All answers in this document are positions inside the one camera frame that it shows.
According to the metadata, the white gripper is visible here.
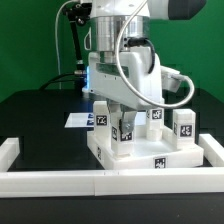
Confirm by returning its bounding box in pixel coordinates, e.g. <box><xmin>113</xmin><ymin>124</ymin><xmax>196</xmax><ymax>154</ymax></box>
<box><xmin>89</xmin><ymin>47</ymin><xmax>179</xmax><ymax>134</ymax></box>

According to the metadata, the white square table top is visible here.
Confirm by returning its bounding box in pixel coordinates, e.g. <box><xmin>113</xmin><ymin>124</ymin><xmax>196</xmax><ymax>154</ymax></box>
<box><xmin>87</xmin><ymin>125</ymin><xmax>204</xmax><ymax>170</ymax></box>

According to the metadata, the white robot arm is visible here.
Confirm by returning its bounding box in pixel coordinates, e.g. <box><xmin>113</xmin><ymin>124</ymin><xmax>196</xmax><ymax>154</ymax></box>
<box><xmin>88</xmin><ymin>0</ymin><xmax>206</xmax><ymax>133</ymax></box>

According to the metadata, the white marker sheet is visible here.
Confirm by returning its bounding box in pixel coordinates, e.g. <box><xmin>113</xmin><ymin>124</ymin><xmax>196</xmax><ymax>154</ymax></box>
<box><xmin>65</xmin><ymin>113</ymin><xmax>94</xmax><ymax>128</ymax></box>

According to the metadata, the white U-shaped fence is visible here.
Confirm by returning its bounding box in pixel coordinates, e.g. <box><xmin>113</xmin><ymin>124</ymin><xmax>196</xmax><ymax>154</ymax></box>
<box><xmin>0</xmin><ymin>134</ymin><xmax>224</xmax><ymax>198</ymax></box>

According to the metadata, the black cable bundle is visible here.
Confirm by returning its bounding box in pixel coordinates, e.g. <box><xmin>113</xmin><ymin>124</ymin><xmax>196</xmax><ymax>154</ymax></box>
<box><xmin>39</xmin><ymin>19</ymin><xmax>88</xmax><ymax>92</ymax></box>

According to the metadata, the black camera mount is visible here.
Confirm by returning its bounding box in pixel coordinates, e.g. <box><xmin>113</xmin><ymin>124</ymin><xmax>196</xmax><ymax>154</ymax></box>
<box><xmin>62</xmin><ymin>3</ymin><xmax>92</xmax><ymax>26</ymax></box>

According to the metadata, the white cable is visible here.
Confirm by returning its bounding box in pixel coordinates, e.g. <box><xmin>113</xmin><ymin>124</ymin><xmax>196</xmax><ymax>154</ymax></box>
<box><xmin>54</xmin><ymin>0</ymin><xmax>78</xmax><ymax>90</ymax></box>

